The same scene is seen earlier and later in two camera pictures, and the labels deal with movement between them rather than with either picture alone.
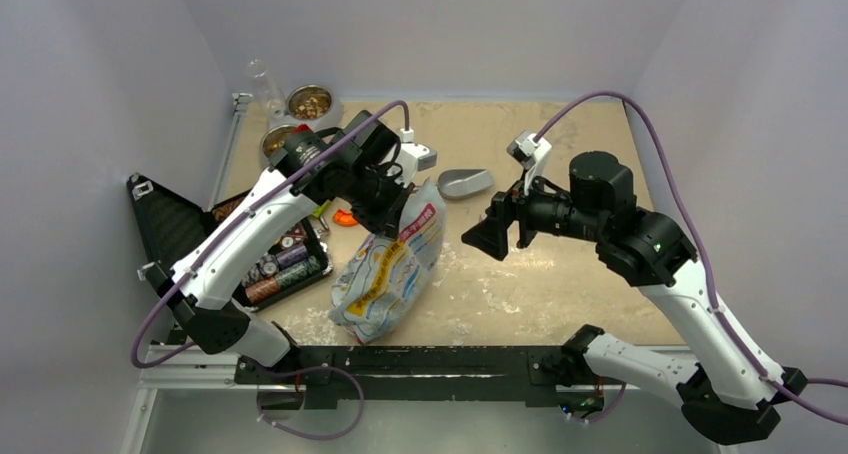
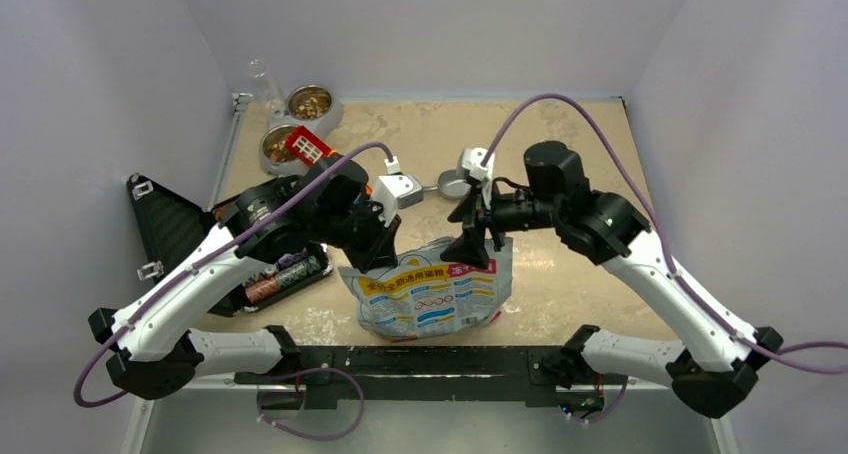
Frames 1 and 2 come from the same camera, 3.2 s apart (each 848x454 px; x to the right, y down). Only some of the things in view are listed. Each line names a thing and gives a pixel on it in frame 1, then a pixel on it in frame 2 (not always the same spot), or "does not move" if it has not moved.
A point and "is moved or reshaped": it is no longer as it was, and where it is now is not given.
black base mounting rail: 345,376 does not move
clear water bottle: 264,86 does not move
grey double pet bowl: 307,104 does not move
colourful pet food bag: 378,274 is moved or reshaped
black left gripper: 387,221 → 380,249
